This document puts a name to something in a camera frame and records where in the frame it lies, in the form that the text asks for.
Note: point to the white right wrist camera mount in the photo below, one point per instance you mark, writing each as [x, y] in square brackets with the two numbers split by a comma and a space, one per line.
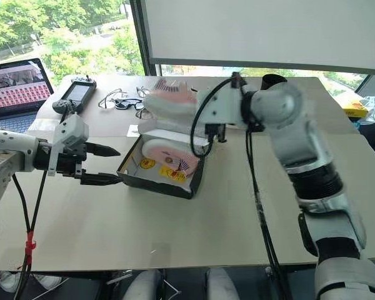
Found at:
[222, 106]

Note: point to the open laptop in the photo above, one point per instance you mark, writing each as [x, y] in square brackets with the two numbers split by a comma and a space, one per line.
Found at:
[15, 90]

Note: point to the white sneaker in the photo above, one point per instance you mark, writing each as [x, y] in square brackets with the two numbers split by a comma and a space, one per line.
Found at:
[48, 281]
[9, 281]

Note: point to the dark thin-frame glasses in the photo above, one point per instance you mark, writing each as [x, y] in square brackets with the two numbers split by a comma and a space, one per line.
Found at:
[142, 91]
[142, 114]

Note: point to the black-frame glasses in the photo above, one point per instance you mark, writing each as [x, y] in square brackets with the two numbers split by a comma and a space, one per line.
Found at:
[122, 105]

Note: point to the black shoebox with white inside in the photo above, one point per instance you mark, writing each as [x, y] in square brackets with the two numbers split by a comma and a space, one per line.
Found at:
[162, 187]

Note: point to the yellow box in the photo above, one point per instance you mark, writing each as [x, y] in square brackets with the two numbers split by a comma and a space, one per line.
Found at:
[356, 109]

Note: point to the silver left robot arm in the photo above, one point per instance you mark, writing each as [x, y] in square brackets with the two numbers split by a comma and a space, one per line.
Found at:
[6, 141]

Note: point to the white roller blind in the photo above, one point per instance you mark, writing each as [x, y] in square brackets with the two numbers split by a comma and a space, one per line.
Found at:
[262, 31]

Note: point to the small white card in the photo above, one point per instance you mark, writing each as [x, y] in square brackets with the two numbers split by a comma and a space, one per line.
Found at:
[133, 131]

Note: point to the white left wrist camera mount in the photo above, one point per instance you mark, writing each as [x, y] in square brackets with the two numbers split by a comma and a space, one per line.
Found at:
[71, 129]

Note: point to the dark window frame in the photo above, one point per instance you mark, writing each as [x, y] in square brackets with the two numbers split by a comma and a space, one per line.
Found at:
[140, 37]

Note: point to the grey rounded shape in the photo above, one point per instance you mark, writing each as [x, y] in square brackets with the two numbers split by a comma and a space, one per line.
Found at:
[147, 286]
[222, 286]

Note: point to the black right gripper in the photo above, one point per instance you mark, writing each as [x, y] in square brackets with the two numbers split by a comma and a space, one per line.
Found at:
[213, 128]

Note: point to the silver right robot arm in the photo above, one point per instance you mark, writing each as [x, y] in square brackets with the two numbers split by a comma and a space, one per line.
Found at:
[287, 112]

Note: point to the round yellow sticker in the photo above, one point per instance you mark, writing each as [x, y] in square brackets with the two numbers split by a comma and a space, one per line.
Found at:
[146, 163]

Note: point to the yellow rectangular label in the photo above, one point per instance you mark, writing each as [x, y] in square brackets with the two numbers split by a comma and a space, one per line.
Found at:
[170, 174]

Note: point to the pink and white shoe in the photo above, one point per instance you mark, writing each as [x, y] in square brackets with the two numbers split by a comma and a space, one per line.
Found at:
[172, 100]
[162, 153]

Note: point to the black handheld remote controller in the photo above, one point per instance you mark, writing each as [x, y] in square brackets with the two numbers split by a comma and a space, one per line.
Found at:
[78, 93]

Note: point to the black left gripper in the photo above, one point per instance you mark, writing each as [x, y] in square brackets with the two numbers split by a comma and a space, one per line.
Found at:
[72, 156]

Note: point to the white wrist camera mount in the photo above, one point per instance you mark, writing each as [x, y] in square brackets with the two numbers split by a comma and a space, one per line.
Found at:
[71, 129]
[222, 106]

